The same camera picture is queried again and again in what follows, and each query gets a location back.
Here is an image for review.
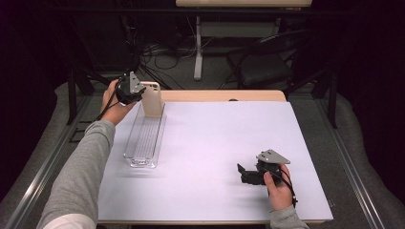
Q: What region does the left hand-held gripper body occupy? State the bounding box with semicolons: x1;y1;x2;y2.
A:
114;71;146;106

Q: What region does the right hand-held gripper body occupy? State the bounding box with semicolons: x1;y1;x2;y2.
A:
251;149;291;187

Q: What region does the beige phone case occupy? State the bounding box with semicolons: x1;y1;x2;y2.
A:
139;80;165;118

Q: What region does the clear plastic packaging tray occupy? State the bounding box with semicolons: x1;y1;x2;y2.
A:
123;101;168;169

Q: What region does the person's left hand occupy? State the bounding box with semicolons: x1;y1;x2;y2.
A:
99;79;139;127

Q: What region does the person's right hand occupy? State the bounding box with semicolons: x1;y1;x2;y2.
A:
263;171;296;212

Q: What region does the white table cover sheet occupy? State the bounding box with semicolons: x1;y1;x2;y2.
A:
95;100;334;222

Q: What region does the black metal stand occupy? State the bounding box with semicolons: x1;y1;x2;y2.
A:
65;68;126;126
283;68;338;130

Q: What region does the white-legged desk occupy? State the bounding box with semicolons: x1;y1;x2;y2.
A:
175;0;313;82

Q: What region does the wooden table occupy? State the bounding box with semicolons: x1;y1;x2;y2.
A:
96;90;330;226

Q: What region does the black folding chair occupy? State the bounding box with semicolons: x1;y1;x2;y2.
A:
219;28;314;91

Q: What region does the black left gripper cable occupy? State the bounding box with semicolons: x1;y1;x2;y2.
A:
95;79;124;123

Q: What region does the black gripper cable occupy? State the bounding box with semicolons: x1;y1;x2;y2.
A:
95;79;124;123
270;166;300;209

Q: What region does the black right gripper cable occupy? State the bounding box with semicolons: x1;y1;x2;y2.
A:
270;166;300;209

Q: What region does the tangle of floor cables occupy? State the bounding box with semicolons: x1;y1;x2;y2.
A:
120;15;199;91

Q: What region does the aluminium floor rail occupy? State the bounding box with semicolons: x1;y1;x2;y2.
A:
314;98;387;229
3;94;92;229

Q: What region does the black horizontal frame bar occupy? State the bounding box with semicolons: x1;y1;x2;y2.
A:
47;7;355;16

